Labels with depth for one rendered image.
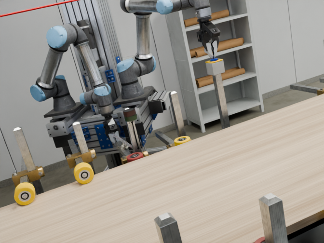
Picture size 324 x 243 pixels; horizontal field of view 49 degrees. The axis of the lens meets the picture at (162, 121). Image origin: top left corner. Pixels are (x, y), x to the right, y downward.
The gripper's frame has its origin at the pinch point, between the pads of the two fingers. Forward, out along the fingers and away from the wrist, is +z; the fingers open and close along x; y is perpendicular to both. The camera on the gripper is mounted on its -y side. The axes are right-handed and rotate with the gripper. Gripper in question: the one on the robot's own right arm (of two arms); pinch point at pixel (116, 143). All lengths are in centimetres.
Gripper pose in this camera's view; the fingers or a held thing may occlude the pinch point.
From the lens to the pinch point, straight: 218.1
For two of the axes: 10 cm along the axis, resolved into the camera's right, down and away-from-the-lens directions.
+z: 2.2, 9.3, 2.9
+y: -3.4, -2.1, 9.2
